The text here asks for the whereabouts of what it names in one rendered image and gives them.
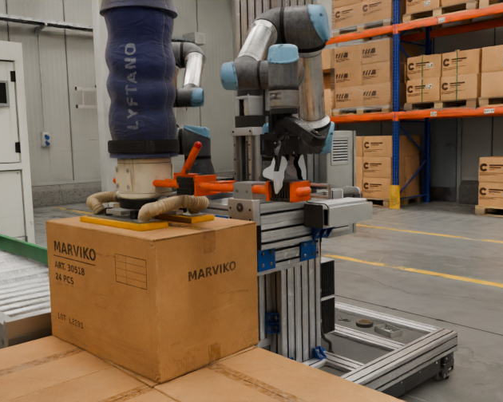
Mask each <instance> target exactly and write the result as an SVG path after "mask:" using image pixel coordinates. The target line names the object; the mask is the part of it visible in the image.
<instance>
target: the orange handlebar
mask: <svg viewBox="0 0 503 402"><path fill-rule="evenodd" d="M179 174H180V173H179V172H173V179H165V180H161V179H155V180H153V182H152V184H153V186H155V187H174V188H177V182H176V176H177V175H179ZM234 182H236V181H234V180H220V179H218V180H217V181H210V182H208V183H204V182H200V183H199V186H198V187H199V189H200V190H208V191H209V192H215V193H228V192H233V183H234ZM251 190H252V192H253V193H254V194H265V195H266V184H264V185H263V186H260V185H254V186H253V187H252V189H251ZM295 193H296V195H297V196H308V195H310V194H311V189H310V188H309V187H298V188H297V189H296V192H295Z"/></svg>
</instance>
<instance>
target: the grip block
mask: <svg viewBox="0 0 503 402"><path fill-rule="evenodd" d="M210 181H216V175H199V174H189V175H177V176H176V182H177V189H176V193H177V195H194V196H195V197H197V196H205V195H216V193H215V192H209V191H208V190H200V189H199V187H198V186H199V183H200V182H204V183H208V182H210Z"/></svg>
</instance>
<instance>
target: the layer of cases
mask: <svg viewBox="0 0 503 402"><path fill-rule="evenodd" d="M0 402H406V401H404V400H400V399H398V398H395V397H392V396H389V395H387V394H385V393H382V392H378V391H376V390H374V389H371V388H368V387H365V386H363V385H360V384H356V383H355V382H352V381H349V380H346V379H343V378H341V377H339V376H335V375H333V374H330V373H328V372H324V371H322V370H319V369H317V368H313V367H311V366H309V365H305V364H303V363H300V362H298V361H294V360H292V359H289V358H287V357H283V356H280V355H279V354H276V353H273V352H270V351H267V350H265V349H261V348H257V347H256V346H254V345H253V346H251V347H249V348H247V349H244V350H241V351H239V352H238V353H234V354H232V355H230V356H228V357H225V358H222V359H220V360H218V361H215V362H212V363H211V364H208V365H205V366H203V367H201V368H198V369H196V370H193V371H191V372H188V373H186V374H184V375H182V376H179V377H177V378H174V379H172V380H169V381H167V382H164V383H163V384H158V383H157V382H155V381H153V380H150V379H148V378H146V377H144V376H141V375H139V374H137V373H135V372H132V371H130V370H128V369H126V368H123V367H121V366H120V365H117V364H114V363H113V362H111V361H108V360H106V359H104V358H102V357H99V356H97V355H95V354H93V353H91V352H88V351H86V350H84V349H82V348H79V347H77V346H76V345H73V344H70V343H69V342H67V341H64V340H62V339H60V338H58V337H55V336H49V337H43V338H41V339H37V340H34V341H28V342H26V343H22V344H19V345H13V346H10V347H7V348H4V349H0Z"/></svg>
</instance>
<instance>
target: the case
mask: <svg viewBox="0 0 503 402"><path fill-rule="evenodd" d="M159 220H160V221H166V222H168V227H166V228H161V229H156V230H151V231H132V230H127V229H122V228H117V227H108V226H102V225H97V224H92V223H83V222H81V221H80V216H78V217H72V218H65V219H53V220H46V239H47V253H48V267H49V281H50V308H51V321H52V334H53V336H55V337H58V338H60V339H62V340H64V341H67V342H69V343H70V344H73V345H76V346H77V347H79V348H82V349H84V350H86V351H88V352H91V353H93V354H95V355H97V356H99V357H102V358H104V359H106V360H108V361H111V362H113V363H114V364H117V365H120V366H121V367H123V368H126V369H128V370H130V371H132V372H135V373H137V374H139V375H141V376H144V377H146V378H148V379H150V380H153V381H155V382H157V383H158V384H163V383H164V382H167V381H169V380H172V379H174V378H177V377H179V376H182V375H184V374H186V373H188V372H191V371H193V370H196V369H198V368H201V367H203V366H205V365H208V364H211V363H212V362H215V361H218V360H220V359H222V358H225V357H228V356H230V355H232V354H234V353H238V352H239V351H241V350H244V349H247V348H249V347H251V346H253V345H257V344H258V343H259V330H258V284H257V238H256V222H253V221H246V220H238V219H226V218H218V217H214V220H212V221H207V222H201V223H180V222H174V221H168V220H162V219H159Z"/></svg>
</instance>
